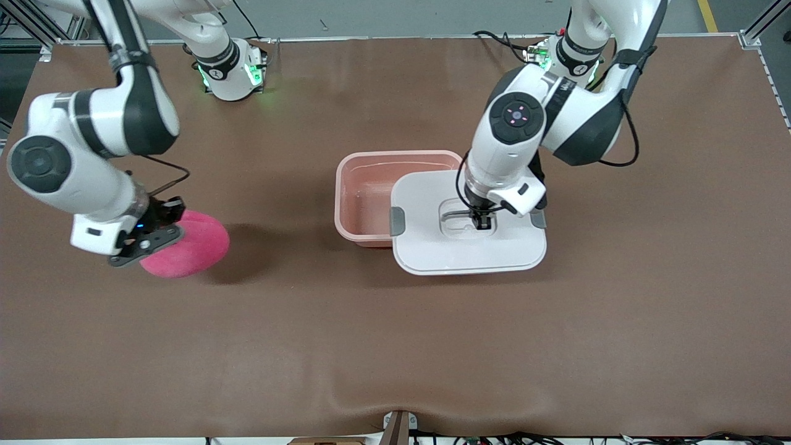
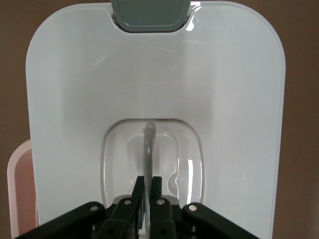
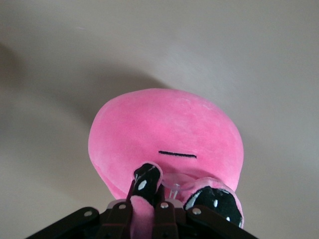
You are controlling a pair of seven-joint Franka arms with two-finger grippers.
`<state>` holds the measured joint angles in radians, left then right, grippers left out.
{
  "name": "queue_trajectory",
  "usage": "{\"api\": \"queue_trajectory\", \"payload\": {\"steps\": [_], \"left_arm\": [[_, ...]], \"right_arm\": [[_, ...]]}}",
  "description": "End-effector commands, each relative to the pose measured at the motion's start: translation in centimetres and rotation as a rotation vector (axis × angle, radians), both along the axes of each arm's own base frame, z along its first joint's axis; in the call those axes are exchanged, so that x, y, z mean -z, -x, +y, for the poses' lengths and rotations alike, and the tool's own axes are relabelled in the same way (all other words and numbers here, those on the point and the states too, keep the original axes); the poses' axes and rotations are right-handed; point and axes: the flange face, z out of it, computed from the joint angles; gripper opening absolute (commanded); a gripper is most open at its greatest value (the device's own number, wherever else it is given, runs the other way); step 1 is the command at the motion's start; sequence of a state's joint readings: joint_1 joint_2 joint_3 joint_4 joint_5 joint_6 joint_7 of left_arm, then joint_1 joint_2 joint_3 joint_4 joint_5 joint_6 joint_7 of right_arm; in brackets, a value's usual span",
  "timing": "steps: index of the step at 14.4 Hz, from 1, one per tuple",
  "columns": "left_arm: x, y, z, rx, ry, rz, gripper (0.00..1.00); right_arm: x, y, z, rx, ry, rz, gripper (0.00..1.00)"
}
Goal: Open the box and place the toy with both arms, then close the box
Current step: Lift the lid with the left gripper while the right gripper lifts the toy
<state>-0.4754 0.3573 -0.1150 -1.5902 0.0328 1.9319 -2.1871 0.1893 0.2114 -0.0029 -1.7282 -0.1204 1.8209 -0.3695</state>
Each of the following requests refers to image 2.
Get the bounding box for pink plastic box base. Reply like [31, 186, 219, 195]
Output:
[6, 139, 39, 239]

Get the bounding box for grey lid latch clip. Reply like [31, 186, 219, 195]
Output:
[111, 0, 191, 33]

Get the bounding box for grey lid handle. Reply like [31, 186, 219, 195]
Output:
[142, 121, 158, 239]

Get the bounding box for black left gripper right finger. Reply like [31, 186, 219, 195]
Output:
[151, 176, 257, 239]

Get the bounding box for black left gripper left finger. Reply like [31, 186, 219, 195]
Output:
[14, 176, 145, 239]

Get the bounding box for white plastic box lid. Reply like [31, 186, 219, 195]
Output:
[25, 0, 287, 239]

